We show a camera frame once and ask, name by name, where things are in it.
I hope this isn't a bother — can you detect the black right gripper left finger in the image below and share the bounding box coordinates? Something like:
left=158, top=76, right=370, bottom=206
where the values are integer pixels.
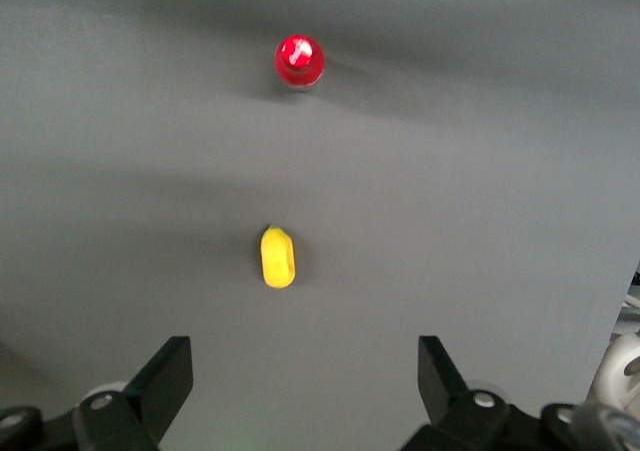
left=0, top=335, right=194, bottom=451

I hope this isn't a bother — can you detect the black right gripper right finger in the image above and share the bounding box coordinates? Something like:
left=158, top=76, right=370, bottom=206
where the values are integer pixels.
left=399, top=335, right=640, bottom=451

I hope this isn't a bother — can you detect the red coke bottle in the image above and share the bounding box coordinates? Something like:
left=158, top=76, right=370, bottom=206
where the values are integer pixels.
left=274, top=34, right=326, bottom=94

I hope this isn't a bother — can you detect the white rounded plastic object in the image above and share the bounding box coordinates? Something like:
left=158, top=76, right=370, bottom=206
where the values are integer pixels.
left=589, top=330, right=640, bottom=407

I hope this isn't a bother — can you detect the yellow lemon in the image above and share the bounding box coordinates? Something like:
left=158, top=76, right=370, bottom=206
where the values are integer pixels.
left=260, top=224, right=297, bottom=290

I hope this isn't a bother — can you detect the dark grey table mat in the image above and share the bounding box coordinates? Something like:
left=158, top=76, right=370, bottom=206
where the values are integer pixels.
left=0, top=0, right=640, bottom=451

